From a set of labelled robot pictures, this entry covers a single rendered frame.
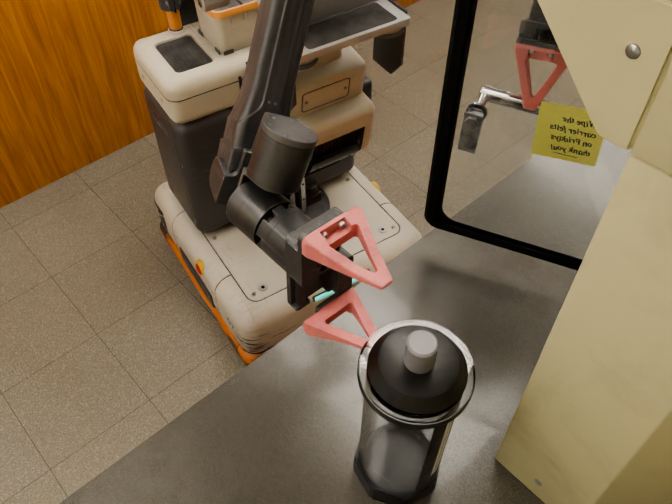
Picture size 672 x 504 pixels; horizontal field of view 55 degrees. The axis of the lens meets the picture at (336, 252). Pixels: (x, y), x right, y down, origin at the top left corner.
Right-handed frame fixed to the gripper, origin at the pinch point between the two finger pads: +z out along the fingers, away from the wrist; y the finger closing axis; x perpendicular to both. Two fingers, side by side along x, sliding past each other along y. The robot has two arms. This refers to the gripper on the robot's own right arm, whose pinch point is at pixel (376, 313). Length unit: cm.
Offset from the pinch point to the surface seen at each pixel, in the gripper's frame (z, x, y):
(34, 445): -88, -32, -121
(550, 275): 0.2, 38.4, -24.4
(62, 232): -156, 10, -120
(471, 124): -12.0, 27.5, 1.1
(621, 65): 9.5, 8.4, 27.1
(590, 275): 13.2, 9.0, 10.3
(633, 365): 19.2, 9.2, 4.5
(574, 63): 6.6, 8.5, 25.8
